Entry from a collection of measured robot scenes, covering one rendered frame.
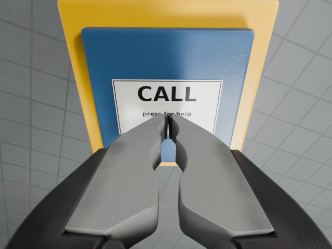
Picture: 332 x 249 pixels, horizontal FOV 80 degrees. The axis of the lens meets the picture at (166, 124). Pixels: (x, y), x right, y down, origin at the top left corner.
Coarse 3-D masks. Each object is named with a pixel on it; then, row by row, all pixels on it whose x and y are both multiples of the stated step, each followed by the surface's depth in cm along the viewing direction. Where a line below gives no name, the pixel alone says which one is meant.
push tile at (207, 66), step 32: (96, 32) 11; (128, 32) 11; (160, 32) 11; (192, 32) 11; (224, 32) 11; (96, 64) 12; (128, 64) 12; (160, 64) 12; (192, 64) 12; (224, 64) 12; (96, 96) 13; (128, 96) 13; (160, 96) 13; (192, 96) 13; (224, 96) 13; (128, 128) 14; (224, 128) 14
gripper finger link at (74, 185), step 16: (96, 160) 8; (80, 176) 8; (64, 192) 7; (80, 192) 7; (48, 208) 6; (64, 208) 6; (32, 224) 6; (48, 224) 6; (64, 224) 6; (16, 240) 6; (32, 240) 6; (48, 240) 6; (64, 240) 6; (80, 240) 6; (96, 240) 6
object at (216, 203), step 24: (168, 120) 13; (192, 144) 9; (216, 144) 9; (192, 168) 8; (216, 168) 8; (192, 192) 7; (216, 192) 7; (240, 192) 7; (192, 216) 7; (216, 216) 6; (240, 216) 6; (264, 216) 6; (216, 240) 6
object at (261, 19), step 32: (64, 0) 11; (96, 0) 11; (128, 0) 11; (160, 0) 11; (192, 0) 11; (224, 0) 11; (256, 0) 11; (64, 32) 12; (256, 32) 12; (256, 64) 13; (96, 128) 16
